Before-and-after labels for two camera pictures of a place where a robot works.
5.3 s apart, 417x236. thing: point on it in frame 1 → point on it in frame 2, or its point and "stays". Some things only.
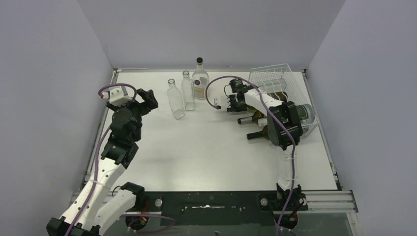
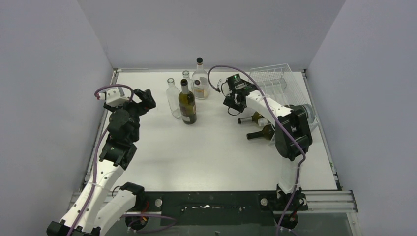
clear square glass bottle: [175, 99] stays
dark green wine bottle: [282, 97] → [187, 104]
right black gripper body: [233, 102] stays
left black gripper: [140, 104] stays
